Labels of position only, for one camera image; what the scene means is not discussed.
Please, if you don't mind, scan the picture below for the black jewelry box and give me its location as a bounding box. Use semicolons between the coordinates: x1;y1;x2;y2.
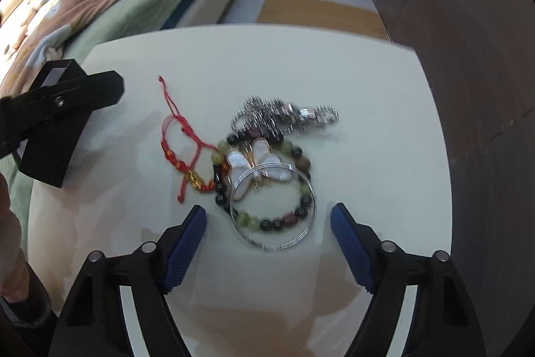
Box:
11;58;126;189

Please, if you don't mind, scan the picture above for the dark brown wardrobe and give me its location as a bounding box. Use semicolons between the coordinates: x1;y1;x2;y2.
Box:
373;0;534;356

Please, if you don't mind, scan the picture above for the pink floral blanket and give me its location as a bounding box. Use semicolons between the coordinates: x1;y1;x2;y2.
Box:
1;0;119;97

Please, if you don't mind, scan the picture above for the silver bangle ring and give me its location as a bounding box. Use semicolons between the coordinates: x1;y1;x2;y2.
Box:
228;163;318;251

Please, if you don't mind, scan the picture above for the green dark bead bracelet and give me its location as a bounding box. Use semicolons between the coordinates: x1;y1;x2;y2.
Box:
210;132;315;233

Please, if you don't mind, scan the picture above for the brown cardboard floor sheet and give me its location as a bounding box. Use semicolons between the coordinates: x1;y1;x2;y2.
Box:
256;0;389;41

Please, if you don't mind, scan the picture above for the person's left hand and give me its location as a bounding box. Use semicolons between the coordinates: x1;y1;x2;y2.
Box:
0;176;30;303

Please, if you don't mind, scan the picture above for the silver ball chain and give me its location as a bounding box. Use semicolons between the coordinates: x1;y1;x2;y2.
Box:
230;95;340;141

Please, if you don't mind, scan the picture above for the red string bracelet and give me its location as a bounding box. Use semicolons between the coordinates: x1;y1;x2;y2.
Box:
157;75;220;204

